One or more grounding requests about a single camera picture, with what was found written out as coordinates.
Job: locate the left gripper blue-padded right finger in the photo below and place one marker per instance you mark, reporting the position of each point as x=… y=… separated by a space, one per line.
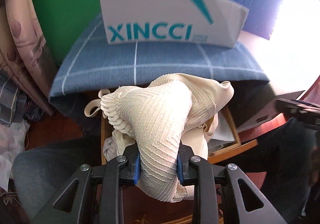
x=223 y=188

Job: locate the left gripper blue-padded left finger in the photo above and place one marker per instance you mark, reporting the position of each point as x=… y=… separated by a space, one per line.
x=73 y=202

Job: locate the cream lace underwear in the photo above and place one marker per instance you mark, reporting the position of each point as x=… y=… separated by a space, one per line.
x=174 y=109

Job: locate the wooden drawer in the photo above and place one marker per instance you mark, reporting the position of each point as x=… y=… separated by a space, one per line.
x=216 y=140

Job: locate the grey fabric storage box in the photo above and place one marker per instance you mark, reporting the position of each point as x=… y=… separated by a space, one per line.
x=259 y=110

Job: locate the plaid blue grey blanket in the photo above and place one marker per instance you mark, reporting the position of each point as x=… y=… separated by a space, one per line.
x=12 y=101

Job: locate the blue checked cloth cover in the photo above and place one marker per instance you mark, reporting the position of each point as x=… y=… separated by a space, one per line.
x=93 y=64

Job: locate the beige leaf-print curtain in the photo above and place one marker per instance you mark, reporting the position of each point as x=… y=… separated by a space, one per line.
x=24 y=52

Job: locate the white XINCCI shoe box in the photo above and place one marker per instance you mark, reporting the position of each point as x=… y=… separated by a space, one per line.
x=209 y=22

